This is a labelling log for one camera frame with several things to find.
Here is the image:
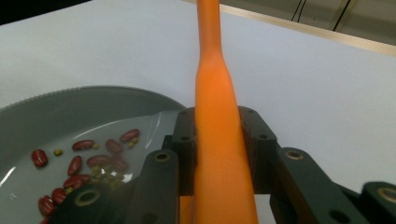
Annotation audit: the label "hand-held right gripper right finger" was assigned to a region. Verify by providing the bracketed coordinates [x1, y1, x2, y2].
[237, 105, 278, 195]

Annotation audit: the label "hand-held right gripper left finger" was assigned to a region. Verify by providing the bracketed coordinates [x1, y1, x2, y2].
[162, 106, 198, 197]

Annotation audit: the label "orange brush with grey bristles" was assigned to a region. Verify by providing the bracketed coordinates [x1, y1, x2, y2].
[178, 0, 260, 224]

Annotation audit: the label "red kidney beans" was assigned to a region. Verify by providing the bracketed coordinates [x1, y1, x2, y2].
[31, 128, 141, 224]

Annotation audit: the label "green mung beans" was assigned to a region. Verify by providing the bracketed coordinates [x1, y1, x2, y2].
[53, 136, 139, 190]

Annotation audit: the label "grey dustpan with orange edge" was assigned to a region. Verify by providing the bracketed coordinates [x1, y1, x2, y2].
[0, 85, 188, 224]

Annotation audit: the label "thin black cable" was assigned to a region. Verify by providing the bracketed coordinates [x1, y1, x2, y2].
[290, 0, 304, 22]
[296, 0, 308, 23]

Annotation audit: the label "dark vertical wall strip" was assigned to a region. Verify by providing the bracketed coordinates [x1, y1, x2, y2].
[330, 0, 353, 32]

